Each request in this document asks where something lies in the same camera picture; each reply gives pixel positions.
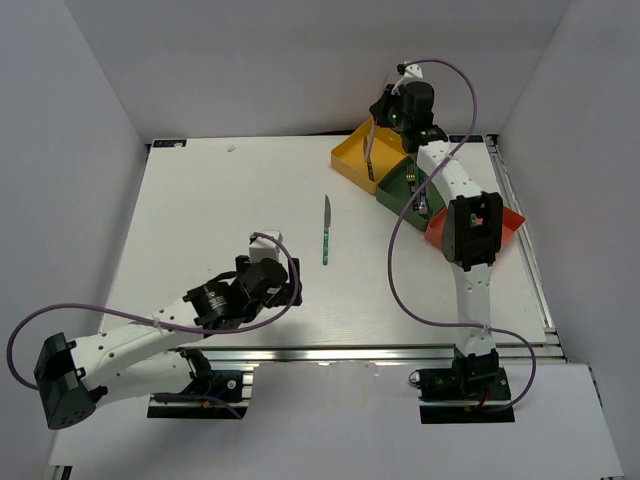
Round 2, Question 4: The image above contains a knife with black patterned handle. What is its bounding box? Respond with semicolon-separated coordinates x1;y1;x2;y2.
363;137;375;182

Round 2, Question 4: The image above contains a knife with green handle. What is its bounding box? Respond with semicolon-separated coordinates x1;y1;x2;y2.
322;195;332;266

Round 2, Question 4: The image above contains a knife with pink handle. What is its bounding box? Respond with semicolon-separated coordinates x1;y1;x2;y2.
364;124;377;164

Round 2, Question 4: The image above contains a fork with black patterned handle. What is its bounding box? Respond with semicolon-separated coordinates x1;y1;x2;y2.
405;160;418;195

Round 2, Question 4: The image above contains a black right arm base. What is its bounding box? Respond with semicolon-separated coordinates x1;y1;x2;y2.
407;368;515;425

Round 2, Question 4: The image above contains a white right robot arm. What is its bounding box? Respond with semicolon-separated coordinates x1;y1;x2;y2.
370;80;503;399

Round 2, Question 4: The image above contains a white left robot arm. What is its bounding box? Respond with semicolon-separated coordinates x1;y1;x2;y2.
34;253;302;430

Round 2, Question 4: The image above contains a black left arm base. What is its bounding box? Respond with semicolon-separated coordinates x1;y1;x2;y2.
147;349;248;420

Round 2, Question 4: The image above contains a yellow square bin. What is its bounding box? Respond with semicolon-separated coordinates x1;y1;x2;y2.
330;118;406;195

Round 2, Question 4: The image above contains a green square bin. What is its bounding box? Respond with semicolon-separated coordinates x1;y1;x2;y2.
376;156;445;232

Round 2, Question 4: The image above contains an orange square bin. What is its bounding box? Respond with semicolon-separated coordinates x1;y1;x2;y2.
424;207;525;249

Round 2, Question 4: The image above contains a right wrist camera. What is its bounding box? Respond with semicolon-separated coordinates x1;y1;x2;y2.
391;62;425;95

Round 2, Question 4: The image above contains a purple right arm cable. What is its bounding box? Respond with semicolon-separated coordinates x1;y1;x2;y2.
388;58;539;414

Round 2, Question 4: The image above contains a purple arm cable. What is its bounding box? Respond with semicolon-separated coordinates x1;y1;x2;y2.
388;58;539;414
5;230;301;391

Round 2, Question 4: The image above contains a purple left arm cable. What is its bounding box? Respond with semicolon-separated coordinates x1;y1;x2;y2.
5;230;301;391

